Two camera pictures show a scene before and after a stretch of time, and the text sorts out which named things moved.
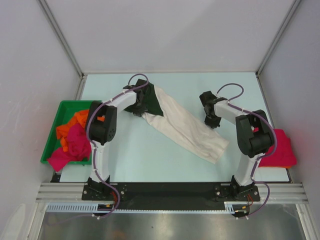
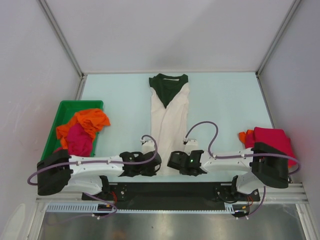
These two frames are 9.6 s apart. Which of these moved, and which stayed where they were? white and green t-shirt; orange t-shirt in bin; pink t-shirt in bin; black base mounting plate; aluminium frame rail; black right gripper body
Moved: white and green t-shirt; black right gripper body
Stayed: orange t-shirt in bin; aluminium frame rail; black base mounting plate; pink t-shirt in bin
